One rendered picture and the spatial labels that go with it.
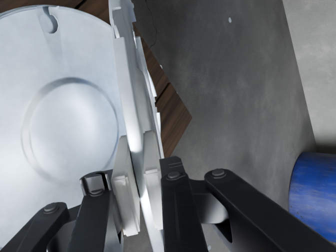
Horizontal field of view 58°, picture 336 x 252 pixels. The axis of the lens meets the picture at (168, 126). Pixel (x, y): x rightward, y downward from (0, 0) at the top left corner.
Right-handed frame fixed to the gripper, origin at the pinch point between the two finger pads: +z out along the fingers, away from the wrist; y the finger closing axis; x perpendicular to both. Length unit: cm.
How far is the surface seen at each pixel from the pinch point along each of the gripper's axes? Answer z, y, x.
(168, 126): 36.0, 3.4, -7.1
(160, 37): 91, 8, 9
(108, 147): 22.4, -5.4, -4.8
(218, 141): 108, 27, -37
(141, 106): 8.9, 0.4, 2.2
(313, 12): 164, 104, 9
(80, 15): 23.6, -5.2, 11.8
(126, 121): 0.4, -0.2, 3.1
